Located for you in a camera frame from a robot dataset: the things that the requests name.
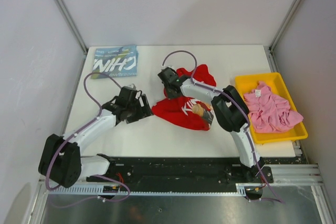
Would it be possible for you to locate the red t shirt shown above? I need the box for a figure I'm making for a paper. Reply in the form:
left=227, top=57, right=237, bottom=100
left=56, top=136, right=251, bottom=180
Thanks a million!
left=152, top=64, right=216, bottom=131

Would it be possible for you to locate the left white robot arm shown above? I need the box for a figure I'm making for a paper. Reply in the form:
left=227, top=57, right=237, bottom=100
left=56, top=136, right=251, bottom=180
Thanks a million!
left=38, top=87, right=153, bottom=188

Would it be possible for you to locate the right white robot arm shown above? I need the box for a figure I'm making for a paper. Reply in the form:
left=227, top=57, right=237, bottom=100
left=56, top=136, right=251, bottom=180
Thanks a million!
left=158, top=67, right=264, bottom=183

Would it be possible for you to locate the folded blue printed t shirt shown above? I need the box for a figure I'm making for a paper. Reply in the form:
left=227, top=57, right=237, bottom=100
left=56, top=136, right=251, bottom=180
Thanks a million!
left=91, top=45, right=139, bottom=79

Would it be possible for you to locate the yellow plastic tray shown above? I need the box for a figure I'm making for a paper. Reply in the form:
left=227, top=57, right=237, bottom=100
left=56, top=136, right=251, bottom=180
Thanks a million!
left=235, top=72, right=308, bottom=144

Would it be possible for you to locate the pink t shirt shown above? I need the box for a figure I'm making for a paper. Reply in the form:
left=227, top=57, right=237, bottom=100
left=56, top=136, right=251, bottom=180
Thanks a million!
left=243, top=81, right=303, bottom=134

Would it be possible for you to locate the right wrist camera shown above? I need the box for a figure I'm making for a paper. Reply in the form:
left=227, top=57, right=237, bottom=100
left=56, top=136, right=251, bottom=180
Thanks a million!
left=161, top=65, right=176, bottom=70

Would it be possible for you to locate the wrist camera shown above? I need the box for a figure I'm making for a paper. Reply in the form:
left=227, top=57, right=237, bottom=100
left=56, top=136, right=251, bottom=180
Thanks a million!
left=161, top=65, right=176, bottom=70
left=128, top=84, right=136, bottom=90

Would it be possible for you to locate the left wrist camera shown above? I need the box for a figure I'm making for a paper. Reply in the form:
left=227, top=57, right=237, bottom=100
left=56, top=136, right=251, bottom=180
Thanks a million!
left=128, top=84, right=136, bottom=90

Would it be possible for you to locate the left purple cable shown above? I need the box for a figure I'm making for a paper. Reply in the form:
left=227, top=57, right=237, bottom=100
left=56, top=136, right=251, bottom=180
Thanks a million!
left=46, top=72, right=131, bottom=208

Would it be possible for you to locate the purple cable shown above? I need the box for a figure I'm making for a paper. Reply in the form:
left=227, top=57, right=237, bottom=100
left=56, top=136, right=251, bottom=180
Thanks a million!
left=46, top=72, right=131, bottom=208
left=160, top=50, right=286, bottom=205

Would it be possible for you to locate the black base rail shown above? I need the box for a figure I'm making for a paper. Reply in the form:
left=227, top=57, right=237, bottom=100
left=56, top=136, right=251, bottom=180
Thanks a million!
left=86, top=156, right=274, bottom=190

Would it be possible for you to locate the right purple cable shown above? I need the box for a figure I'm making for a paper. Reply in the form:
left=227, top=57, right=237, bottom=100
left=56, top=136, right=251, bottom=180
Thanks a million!
left=160, top=50, right=286, bottom=205

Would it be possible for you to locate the grey slotted cable duct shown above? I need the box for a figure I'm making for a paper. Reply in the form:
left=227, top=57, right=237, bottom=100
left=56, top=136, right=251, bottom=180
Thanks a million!
left=48, top=183, right=260, bottom=196

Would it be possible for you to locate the left aluminium frame post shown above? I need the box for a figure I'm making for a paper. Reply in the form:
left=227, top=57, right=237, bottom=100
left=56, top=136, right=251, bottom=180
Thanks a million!
left=54, top=0, right=88, bottom=55

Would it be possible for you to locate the aluminium frame post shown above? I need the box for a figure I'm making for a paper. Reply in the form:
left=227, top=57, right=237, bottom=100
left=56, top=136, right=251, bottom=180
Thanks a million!
left=269, top=0, right=304, bottom=54
left=54, top=0, right=88, bottom=55

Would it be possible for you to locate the right aluminium frame post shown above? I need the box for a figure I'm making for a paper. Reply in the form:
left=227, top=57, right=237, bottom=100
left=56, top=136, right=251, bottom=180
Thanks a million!
left=269, top=0, right=304, bottom=54

